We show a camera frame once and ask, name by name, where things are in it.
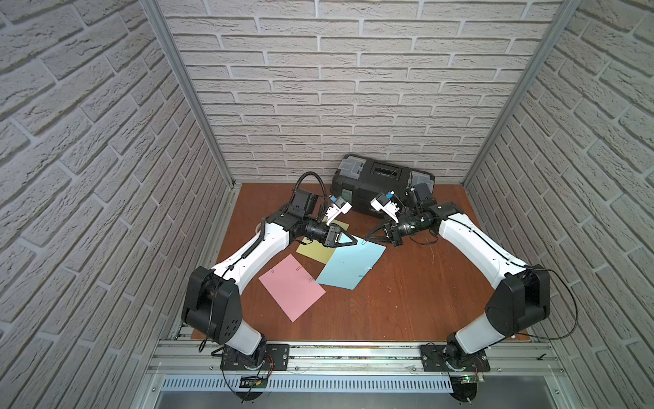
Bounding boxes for yellow paper sheet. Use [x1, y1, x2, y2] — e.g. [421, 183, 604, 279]
[296, 221, 349, 264]

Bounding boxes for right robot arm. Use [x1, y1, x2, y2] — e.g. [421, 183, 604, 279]
[366, 183, 550, 361]

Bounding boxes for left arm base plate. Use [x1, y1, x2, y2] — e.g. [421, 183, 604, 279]
[221, 344, 291, 372]

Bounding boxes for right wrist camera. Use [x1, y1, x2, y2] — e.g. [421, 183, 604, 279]
[371, 191, 400, 223]

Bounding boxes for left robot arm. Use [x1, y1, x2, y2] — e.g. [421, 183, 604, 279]
[182, 188, 358, 365]

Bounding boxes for pink paper sheet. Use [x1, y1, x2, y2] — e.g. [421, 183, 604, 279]
[259, 255, 325, 322]

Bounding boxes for aluminium front rail frame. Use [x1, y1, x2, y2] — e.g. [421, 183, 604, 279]
[140, 340, 567, 402]

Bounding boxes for black plastic toolbox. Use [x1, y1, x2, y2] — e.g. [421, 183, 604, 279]
[330, 153, 435, 218]

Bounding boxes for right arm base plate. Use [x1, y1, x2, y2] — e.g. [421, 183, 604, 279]
[419, 343, 491, 373]

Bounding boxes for light blue paper sheet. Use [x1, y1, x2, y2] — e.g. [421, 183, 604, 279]
[316, 236, 386, 290]

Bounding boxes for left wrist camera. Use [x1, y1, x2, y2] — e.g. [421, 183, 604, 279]
[324, 196, 352, 225]

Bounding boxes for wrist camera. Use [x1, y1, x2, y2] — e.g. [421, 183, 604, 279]
[371, 191, 400, 223]
[324, 196, 352, 225]

